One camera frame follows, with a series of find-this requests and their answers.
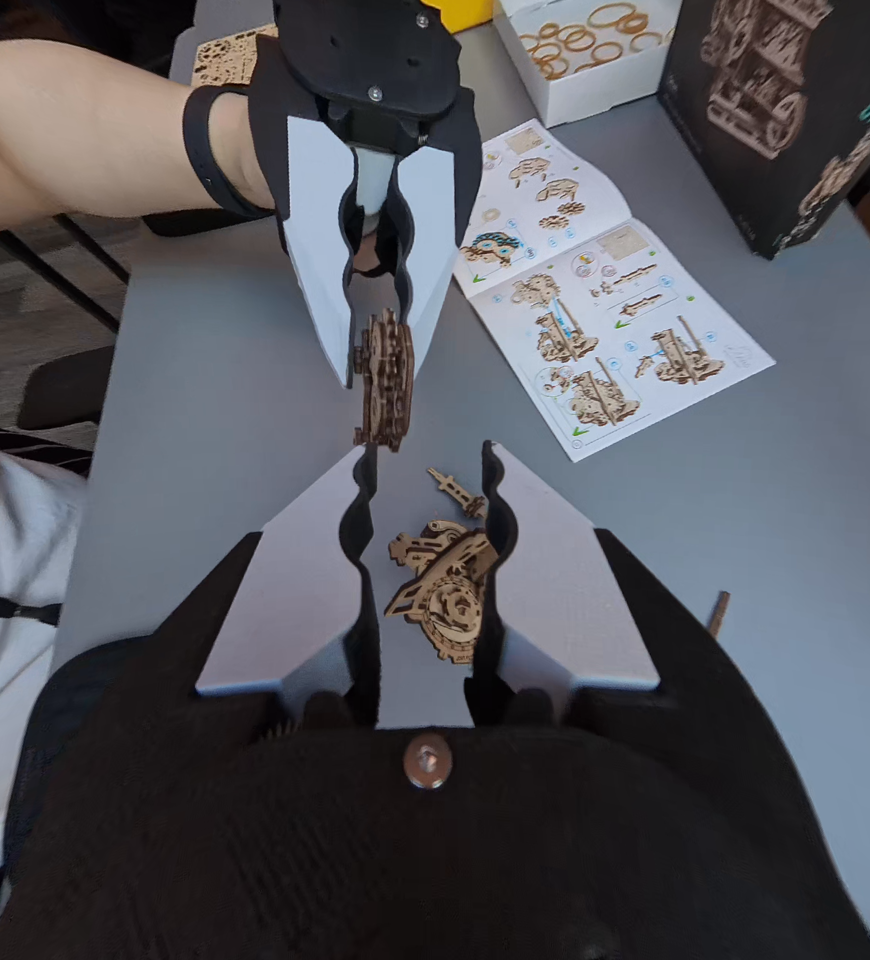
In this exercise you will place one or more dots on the person's left hand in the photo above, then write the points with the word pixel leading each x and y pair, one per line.
pixel 236 150

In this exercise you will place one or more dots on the small wooden model piece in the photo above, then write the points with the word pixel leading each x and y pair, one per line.
pixel 459 493

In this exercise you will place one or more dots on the model instruction booklet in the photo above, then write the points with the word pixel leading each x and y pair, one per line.
pixel 607 300

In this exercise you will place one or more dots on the black striped cloth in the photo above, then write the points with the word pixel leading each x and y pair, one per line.
pixel 22 446

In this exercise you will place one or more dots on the wooden gear model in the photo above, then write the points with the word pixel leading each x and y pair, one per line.
pixel 442 600

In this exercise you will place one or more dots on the laser-cut wooden sheet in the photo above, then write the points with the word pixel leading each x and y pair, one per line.
pixel 225 60

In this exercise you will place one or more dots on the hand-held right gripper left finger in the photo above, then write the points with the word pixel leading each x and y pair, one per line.
pixel 285 600

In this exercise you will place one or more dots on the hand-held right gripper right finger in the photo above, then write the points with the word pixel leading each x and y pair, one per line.
pixel 577 600

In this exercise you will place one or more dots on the yellow plastic bin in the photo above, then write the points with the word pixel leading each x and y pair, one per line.
pixel 465 13

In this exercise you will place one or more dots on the black model kit box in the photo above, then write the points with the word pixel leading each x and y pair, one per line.
pixel 742 112

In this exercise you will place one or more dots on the wooden gear stack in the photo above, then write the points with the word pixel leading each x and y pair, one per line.
pixel 386 375

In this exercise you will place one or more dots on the pile of wooden rings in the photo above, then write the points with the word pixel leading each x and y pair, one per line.
pixel 551 71

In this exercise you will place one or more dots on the person's left forearm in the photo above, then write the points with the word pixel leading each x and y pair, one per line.
pixel 67 135

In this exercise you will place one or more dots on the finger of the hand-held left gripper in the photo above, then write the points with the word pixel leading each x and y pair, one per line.
pixel 431 240
pixel 315 225

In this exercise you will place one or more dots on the black wristband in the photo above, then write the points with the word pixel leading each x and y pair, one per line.
pixel 199 150

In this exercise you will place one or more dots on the wooden stick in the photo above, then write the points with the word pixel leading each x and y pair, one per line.
pixel 719 611

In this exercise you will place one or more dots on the white cardboard box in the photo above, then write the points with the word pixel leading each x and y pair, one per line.
pixel 555 105

